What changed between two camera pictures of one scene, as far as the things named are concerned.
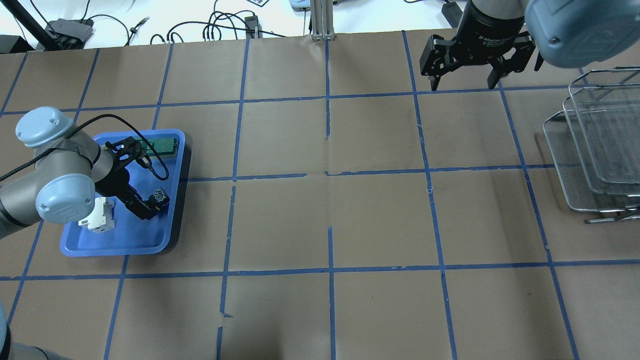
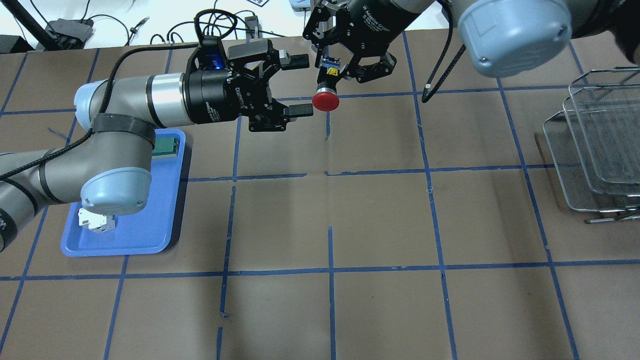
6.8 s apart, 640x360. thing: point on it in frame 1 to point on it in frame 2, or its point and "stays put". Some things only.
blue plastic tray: x=133 y=235 stays put
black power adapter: x=253 y=30 stays put
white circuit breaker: x=102 y=218 stays put
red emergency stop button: x=159 y=194 to x=326 y=98
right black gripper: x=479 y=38 to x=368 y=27
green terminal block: x=160 y=145 stays put
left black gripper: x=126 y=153 to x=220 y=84
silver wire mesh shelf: x=595 y=142 stays put
